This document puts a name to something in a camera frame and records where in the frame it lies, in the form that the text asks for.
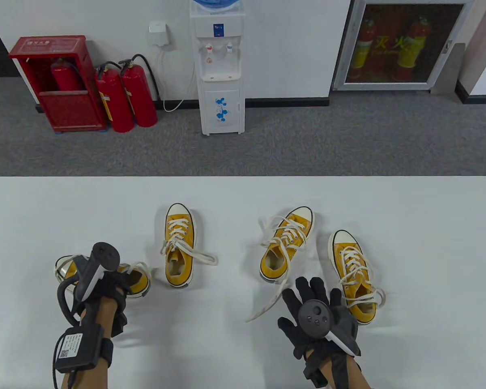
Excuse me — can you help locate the person's left hand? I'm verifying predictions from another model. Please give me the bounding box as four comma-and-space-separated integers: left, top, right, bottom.
70, 271, 133, 338

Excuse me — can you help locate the person's right hand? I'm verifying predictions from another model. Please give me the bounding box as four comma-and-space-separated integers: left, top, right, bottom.
277, 277, 362, 360

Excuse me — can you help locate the yellow shoe with white laces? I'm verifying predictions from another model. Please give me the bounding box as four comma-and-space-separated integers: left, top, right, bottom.
328, 230, 386, 325
245, 207, 315, 323
55, 254, 151, 299
160, 203, 219, 289

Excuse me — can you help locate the person's right forearm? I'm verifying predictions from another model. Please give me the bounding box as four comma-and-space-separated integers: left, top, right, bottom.
307, 352, 373, 389

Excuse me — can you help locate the person's left forearm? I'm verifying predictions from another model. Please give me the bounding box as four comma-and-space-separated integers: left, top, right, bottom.
59, 300, 119, 389

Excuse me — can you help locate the gray tracking controller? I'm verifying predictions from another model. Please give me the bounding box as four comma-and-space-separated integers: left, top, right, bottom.
298, 299, 361, 357
74, 242, 121, 302

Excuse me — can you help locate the black labelled wrist box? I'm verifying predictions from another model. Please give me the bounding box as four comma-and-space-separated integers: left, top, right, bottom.
56, 326, 104, 373

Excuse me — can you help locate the red fire extinguisher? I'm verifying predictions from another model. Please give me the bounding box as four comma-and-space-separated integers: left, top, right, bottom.
51, 58, 83, 93
119, 54, 161, 128
94, 62, 135, 133

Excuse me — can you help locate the red extinguisher floor cabinet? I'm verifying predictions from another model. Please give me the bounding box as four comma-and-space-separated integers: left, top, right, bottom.
8, 35, 108, 134

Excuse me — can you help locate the white water dispenser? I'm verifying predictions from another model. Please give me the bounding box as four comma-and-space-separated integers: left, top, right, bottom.
189, 4, 245, 136

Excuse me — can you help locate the red extinguisher behind glass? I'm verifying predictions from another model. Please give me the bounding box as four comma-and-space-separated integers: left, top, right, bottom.
350, 18, 378, 79
397, 16, 432, 81

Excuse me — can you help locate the gray metal panel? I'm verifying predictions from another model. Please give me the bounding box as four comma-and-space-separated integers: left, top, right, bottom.
431, 42, 466, 96

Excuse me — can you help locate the black cable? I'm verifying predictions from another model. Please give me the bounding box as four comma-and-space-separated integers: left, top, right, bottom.
53, 278, 83, 389

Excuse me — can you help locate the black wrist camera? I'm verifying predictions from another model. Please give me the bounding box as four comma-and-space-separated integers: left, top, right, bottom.
303, 359, 328, 385

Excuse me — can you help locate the white power cable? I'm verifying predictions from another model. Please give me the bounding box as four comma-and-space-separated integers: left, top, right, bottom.
157, 47, 197, 113

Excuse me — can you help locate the white wall box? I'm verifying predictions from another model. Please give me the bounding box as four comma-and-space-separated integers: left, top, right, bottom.
148, 22, 175, 49

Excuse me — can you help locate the glass door wall cabinet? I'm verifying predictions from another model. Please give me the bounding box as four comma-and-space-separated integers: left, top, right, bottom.
332, 0, 476, 92

